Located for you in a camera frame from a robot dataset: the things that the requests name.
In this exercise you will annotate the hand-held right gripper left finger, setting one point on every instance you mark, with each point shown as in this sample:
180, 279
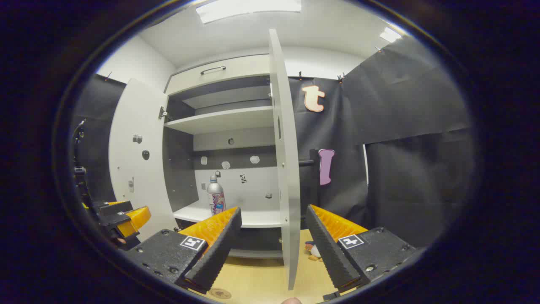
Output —
219, 249

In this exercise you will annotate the white cabinet door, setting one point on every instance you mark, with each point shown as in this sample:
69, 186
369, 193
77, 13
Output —
289, 190
135, 190

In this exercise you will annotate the small ceiling light panel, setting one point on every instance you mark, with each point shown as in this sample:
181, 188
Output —
390, 34

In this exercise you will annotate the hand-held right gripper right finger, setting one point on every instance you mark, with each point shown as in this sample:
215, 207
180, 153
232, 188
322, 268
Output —
329, 249

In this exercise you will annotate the white and grey cabinet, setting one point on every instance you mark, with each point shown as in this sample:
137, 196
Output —
223, 120

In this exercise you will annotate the penguin plush toy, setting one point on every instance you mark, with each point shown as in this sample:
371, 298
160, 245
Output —
314, 252

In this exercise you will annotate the silver bottle with colourful label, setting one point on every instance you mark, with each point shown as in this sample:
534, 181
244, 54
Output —
216, 198

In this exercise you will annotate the long ceiling light panel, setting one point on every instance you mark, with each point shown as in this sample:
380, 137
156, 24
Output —
249, 9

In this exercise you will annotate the white cabinet drawer front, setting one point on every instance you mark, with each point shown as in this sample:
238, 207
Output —
236, 74

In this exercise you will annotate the round cork coaster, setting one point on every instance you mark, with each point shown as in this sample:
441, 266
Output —
220, 293

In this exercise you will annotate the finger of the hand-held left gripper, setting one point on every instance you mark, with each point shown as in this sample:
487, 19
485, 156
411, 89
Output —
116, 208
135, 221

